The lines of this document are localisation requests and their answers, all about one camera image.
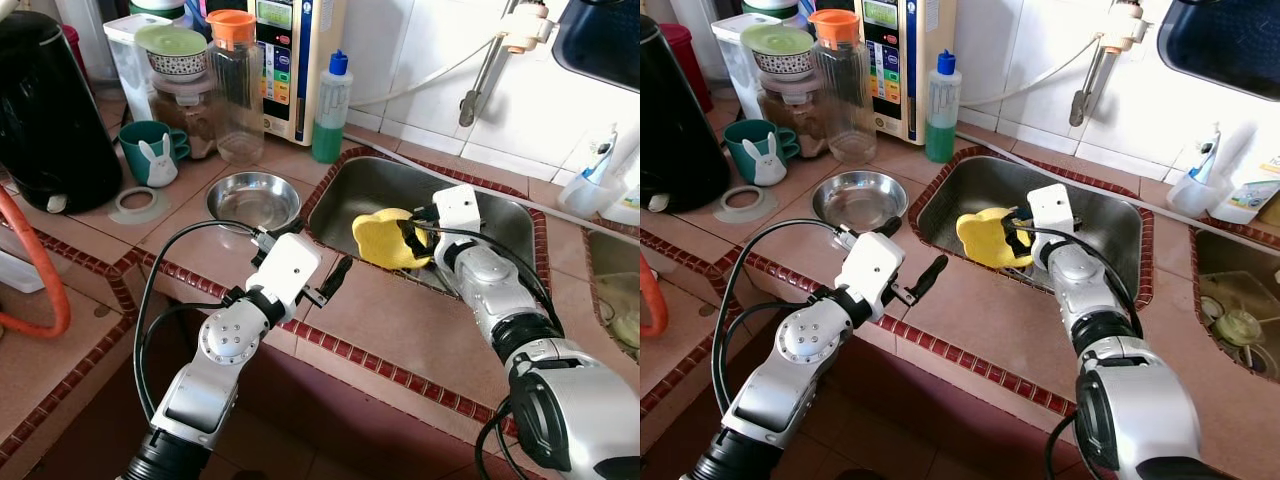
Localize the yellow plastic bowl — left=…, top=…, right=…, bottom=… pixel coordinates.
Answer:
left=955, top=206, right=1036, bottom=269
left=351, top=207, right=433, bottom=271

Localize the stainless steel bowl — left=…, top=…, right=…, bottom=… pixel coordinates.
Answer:
left=206, top=171, right=302, bottom=233
left=812, top=170, right=909, bottom=233

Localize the wide stainless steel sink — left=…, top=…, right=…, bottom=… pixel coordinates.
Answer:
left=303, top=147, right=549, bottom=301
left=908, top=147, right=1156, bottom=306

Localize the green soap bottle blue cap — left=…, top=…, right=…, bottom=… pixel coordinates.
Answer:
left=311, top=50, right=353, bottom=165
left=924, top=50, right=963, bottom=164

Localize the clear pitcher with orange lid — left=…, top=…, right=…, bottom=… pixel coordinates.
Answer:
left=205, top=10, right=266, bottom=166
left=808, top=9, right=879, bottom=165

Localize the glass jar with brown contents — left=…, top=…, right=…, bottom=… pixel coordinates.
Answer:
left=150, top=75, right=219, bottom=161
left=757, top=75, right=826, bottom=159

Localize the beige water ionizer appliance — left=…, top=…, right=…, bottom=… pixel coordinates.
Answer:
left=245, top=0, right=348, bottom=147
left=852, top=0, right=958, bottom=146

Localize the clear plastic cup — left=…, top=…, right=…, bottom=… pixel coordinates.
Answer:
left=558, top=170, right=626, bottom=219
left=1165, top=170, right=1233, bottom=219

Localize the metal faucet with beige head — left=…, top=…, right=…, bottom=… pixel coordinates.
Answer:
left=459, top=0, right=554, bottom=128
left=1068, top=0, right=1153, bottom=128

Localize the green mug with white bunny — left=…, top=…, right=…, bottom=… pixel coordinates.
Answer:
left=118, top=120, right=191, bottom=189
left=724, top=119, right=801, bottom=187

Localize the narrow stainless steel sink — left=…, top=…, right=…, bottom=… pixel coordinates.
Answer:
left=580, top=228, right=641, bottom=361
left=1190, top=228, right=1280, bottom=386

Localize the blue white toothpaste tube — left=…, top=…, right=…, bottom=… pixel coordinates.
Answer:
left=1195, top=122, right=1223, bottom=186
left=585, top=125, right=619, bottom=186

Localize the patterned ceramic bowl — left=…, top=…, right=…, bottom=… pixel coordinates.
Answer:
left=752, top=50, right=816, bottom=79
left=147, top=50, right=209, bottom=81

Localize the white cleaner bottle yellow cap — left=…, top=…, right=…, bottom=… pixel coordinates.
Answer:
left=1205, top=120, right=1280, bottom=226
left=600, top=130, right=641, bottom=226

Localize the pale green round lid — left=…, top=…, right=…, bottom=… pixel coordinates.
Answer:
left=740, top=24, right=816, bottom=57
left=135, top=25, right=209, bottom=57

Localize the white translucent plastic container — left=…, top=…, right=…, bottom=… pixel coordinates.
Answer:
left=712, top=12, right=771, bottom=121
left=103, top=13, right=161, bottom=123

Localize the green glass cup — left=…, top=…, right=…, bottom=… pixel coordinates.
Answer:
left=1215, top=305, right=1266, bottom=349
left=612, top=300, right=641, bottom=346

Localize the clear plastic food container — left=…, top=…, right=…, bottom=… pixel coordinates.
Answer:
left=1200, top=265, right=1280, bottom=311

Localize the black kettle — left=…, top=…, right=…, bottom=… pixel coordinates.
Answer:
left=0, top=10, right=124, bottom=214
left=640, top=15, right=731, bottom=213

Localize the white tub with green lid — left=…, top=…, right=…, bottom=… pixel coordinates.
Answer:
left=128, top=0, right=191, bottom=26
left=742, top=0, right=801, bottom=23

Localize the dark blue plastic basin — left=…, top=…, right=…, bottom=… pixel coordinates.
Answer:
left=1158, top=0, right=1280, bottom=101
left=551, top=0, right=641, bottom=94

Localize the dark red canister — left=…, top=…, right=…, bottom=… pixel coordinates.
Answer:
left=60, top=25, right=89, bottom=91
left=660, top=22, right=714, bottom=113

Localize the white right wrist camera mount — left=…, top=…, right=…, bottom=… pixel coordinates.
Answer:
left=1027, top=183, right=1078, bottom=241
left=433, top=184, right=483, bottom=246

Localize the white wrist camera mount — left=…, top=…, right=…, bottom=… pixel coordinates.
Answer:
left=433, top=184, right=483, bottom=246
left=835, top=230, right=906, bottom=321
left=245, top=232, right=323, bottom=311
left=1027, top=183, right=1078, bottom=241

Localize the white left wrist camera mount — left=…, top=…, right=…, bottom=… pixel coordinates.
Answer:
left=245, top=232, right=323, bottom=311
left=835, top=230, right=906, bottom=321

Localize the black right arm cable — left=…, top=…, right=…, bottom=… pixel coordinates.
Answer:
left=1010, top=225, right=1146, bottom=336
left=415, top=225, right=563, bottom=336

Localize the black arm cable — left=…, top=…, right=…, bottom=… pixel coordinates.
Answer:
left=415, top=225, right=563, bottom=336
left=712, top=218, right=861, bottom=416
left=1010, top=225, right=1146, bottom=336
left=133, top=220, right=276, bottom=421

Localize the white water hose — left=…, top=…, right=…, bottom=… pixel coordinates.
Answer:
left=350, top=38, right=498, bottom=109
left=960, top=38, right=1106, bottom=109

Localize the grey silicone ring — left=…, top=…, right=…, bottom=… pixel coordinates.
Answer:
left=108, top=186, right=173, bottom=226
left=714, top=185, right=779, bottom=225

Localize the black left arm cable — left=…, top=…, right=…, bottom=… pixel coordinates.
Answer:
left=712, top=218, right=861, bottom=416
left=133, top=220, right=276, bottom=421

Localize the orange hose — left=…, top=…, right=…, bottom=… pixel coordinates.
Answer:
left=0, top=185, right=73, bottom=339
left=640, top=255, right=669, bottom=339

